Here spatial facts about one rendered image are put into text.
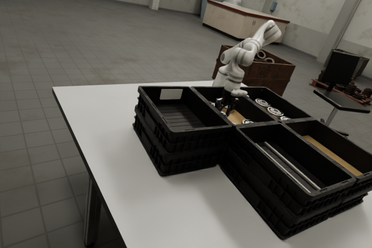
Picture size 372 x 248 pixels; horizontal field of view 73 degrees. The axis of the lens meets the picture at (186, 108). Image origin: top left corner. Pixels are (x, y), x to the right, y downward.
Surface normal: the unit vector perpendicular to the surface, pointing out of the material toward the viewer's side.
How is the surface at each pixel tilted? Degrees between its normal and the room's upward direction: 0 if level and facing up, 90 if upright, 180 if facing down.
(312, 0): 90
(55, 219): 0
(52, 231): 0
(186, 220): 0
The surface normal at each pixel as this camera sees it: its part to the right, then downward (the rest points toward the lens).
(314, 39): -0.79, 0.10
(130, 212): 0.23, -0.86
